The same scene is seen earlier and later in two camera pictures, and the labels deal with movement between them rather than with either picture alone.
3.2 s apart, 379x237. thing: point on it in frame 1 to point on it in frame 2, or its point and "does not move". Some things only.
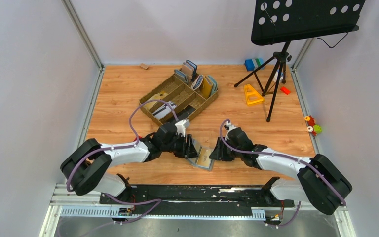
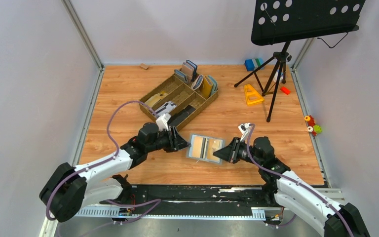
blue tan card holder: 190,70 does not move
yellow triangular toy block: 252,97 does not move
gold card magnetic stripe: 204,160 to 196,147
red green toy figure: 312,128 does not move
